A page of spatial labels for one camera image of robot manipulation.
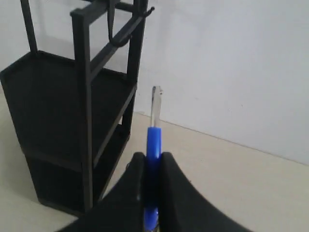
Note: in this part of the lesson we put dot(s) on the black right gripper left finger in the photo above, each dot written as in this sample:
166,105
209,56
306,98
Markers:
121,210

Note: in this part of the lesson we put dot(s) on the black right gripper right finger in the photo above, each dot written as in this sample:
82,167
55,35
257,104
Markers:
183,209

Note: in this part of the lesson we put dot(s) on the blue handled metal tool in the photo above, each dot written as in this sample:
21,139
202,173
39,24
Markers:
153,153

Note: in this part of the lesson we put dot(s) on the black metal shelf rack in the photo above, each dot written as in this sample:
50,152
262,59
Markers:
72,117

